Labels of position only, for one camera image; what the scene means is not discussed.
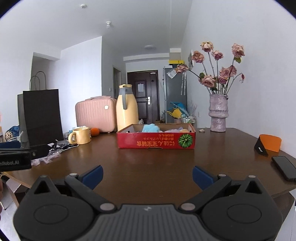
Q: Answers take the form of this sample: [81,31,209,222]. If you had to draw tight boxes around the grey refrigerator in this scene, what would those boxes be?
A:
[162,66,188,124]

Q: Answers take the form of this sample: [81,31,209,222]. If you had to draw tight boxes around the blue cloth bag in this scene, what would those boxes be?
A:
[5,126,21,140]

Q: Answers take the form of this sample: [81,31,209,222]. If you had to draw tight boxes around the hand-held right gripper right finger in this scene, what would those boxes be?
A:
[180,165,267,211]

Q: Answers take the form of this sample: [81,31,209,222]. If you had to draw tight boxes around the blue plastic frame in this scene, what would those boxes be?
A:
[170,102,187,114]

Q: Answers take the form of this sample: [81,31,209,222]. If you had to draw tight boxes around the red cardboard box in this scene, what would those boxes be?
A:
[116,123,196,150]

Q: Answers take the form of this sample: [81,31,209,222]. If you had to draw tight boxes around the lilac ceramic vase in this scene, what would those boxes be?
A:
[209,94,229,132]

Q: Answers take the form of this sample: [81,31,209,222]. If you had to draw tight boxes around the yellow plastic item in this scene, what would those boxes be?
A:
[165,109,183,119]

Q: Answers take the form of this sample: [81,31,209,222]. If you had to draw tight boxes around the grey interior door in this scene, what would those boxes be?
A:
[113,66,122,98]

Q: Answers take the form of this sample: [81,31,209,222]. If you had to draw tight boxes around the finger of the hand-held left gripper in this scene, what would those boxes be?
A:
[0,144,50,160]
[0,141,21,149]

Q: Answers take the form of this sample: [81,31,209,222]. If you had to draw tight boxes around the pink hard-shell suitcase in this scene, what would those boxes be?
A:
[75,96,117,133]

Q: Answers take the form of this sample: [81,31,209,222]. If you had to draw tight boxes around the orange black card holder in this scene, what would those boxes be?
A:
[254,134,282,156]

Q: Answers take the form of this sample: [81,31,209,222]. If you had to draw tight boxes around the black printed packets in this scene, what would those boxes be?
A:
[47,139,79,151]

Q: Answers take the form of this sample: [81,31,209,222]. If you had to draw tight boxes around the black paper bag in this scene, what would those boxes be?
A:
[17,71,64,144]

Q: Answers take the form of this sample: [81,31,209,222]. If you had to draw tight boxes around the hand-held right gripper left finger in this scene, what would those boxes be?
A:
[30,165,117,212]

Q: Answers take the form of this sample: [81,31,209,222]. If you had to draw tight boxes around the yellow mug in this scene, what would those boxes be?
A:
[68,127,91,145]

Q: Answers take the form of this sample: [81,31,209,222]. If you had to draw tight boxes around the dried pink roses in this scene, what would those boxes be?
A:
[174,42,245,95]

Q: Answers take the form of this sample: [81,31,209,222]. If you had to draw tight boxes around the dark brown entrance door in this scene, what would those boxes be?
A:
[127,71,160,124]

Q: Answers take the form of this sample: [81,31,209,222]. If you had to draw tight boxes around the metal rack with bottles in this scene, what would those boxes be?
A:
[183,115,197,128]

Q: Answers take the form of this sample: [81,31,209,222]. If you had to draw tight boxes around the glittery plastic packets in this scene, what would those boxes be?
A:
[31,152,62,166]

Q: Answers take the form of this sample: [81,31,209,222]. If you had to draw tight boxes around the yellow thermos jug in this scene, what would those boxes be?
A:
[116,84,139,132]

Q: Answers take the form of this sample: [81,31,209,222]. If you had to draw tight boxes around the black smartphone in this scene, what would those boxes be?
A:
[271,156,296,181]

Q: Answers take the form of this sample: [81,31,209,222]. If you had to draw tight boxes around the light blue fluffy cloth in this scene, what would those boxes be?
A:
[142,124,162,133]

